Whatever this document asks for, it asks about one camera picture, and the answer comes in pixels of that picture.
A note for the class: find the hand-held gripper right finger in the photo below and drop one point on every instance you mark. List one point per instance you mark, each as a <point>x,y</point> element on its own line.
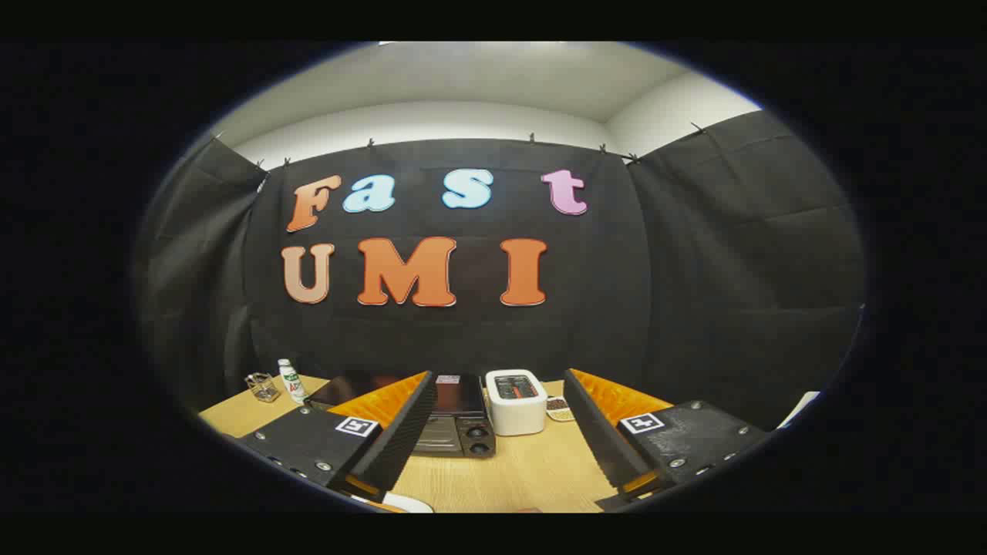
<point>597,439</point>

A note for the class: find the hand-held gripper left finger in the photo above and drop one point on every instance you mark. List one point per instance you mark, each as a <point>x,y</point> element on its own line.
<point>401,439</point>

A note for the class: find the black toaster oven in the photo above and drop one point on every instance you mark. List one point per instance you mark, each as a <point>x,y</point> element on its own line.
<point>461,401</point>

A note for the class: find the white pop-up toaster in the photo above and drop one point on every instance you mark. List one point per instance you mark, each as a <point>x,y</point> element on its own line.
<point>515,408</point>

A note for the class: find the small white snack dish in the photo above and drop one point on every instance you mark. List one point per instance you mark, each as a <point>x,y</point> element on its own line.
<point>560,408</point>

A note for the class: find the white rectangular plate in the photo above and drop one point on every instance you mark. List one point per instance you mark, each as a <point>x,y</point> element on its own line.
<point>407,503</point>

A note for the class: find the white bottle green label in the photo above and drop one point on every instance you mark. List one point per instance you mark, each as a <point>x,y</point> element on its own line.
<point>293,384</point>

